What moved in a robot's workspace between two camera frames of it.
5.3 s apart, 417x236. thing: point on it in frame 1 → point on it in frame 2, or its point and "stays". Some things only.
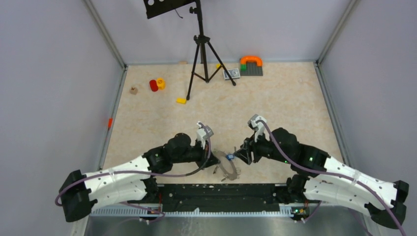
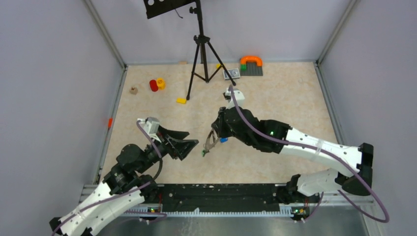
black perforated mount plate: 159,7 stays
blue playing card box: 234,73 stays
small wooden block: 134,90 stays
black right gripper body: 252,145 → 223,130
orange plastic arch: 245,59 stays
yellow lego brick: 181,100 stays
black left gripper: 208,162 → 176,148
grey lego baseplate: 252,69 stays
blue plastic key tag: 230,157 → 223,139
